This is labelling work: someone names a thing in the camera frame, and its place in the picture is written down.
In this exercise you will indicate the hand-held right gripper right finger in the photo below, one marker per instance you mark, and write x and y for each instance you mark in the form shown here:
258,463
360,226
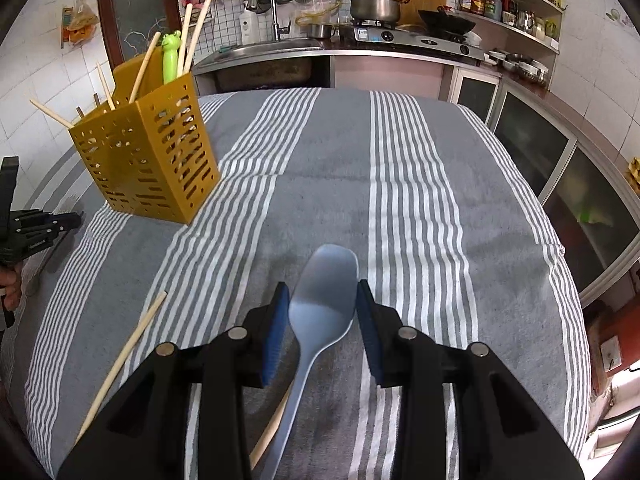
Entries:
370,335

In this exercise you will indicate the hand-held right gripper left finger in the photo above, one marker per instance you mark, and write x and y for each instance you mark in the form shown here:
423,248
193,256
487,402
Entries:
277,335

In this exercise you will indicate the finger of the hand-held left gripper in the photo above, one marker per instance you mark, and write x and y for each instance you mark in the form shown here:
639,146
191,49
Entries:
32,242
55,221

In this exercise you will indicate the light blue plastic spoon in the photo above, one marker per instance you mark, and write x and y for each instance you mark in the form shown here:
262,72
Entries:
325,290

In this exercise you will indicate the yellow perforated utensil holder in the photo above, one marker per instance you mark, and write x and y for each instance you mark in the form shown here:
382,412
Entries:
150,160

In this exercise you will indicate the person's left hand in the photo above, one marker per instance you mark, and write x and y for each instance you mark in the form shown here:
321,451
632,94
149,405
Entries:
10,290

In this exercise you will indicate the grey striped tablecloth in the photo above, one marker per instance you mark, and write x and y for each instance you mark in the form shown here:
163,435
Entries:
350,185

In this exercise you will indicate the hanging orange plastic bags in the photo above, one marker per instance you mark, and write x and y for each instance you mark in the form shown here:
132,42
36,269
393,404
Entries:
79,25

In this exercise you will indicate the brown framed glass door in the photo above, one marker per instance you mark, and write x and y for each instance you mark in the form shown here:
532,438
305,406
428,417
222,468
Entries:
127,15

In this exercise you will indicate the glass door counter cabinets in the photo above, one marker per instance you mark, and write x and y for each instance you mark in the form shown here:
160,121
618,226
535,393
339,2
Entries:
565,160

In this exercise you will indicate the white soap bottle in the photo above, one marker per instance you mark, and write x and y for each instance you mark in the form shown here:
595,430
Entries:
248,29

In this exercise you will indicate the steel sink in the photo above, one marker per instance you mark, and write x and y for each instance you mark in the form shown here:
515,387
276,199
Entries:
270,49

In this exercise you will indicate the steel gas stove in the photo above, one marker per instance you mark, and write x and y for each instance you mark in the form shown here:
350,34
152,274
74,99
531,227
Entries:
410,40

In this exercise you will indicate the chrome kitchen faucet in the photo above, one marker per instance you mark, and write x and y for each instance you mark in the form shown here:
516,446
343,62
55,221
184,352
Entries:
267,5

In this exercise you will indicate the small steel saucepan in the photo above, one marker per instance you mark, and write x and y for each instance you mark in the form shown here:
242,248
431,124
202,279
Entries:
320,31

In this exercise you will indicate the steel bowls on counter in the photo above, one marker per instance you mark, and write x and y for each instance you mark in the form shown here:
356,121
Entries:
520,66

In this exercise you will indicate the yellow egg tray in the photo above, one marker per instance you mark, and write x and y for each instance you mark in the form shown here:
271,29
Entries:
635,171

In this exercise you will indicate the black wok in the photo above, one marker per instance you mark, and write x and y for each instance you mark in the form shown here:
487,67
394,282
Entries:
446,21

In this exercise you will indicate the steel cooking pot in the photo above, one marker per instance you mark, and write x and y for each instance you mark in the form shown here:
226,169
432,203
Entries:
375,6

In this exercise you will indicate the blue green jug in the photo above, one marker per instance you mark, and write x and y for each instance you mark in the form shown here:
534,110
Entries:
492,4

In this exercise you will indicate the corner wall shelf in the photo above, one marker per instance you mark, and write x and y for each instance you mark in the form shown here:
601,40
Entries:
530,40

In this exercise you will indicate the wall sticker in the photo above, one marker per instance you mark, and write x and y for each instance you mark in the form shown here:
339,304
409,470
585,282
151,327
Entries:
617,17

